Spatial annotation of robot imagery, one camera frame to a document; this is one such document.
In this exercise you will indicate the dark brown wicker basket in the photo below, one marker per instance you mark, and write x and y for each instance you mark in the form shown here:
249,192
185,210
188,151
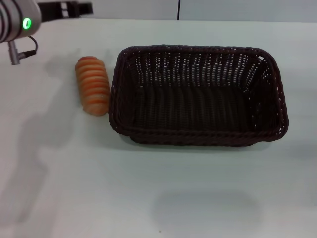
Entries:
198,111

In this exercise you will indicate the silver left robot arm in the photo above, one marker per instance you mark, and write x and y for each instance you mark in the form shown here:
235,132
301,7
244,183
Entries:
12,19

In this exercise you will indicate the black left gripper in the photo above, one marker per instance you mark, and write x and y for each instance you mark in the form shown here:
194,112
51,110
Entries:
54,11

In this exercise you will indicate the orange striped bread loaf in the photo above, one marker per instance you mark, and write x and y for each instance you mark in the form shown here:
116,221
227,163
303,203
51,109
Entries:
92,86

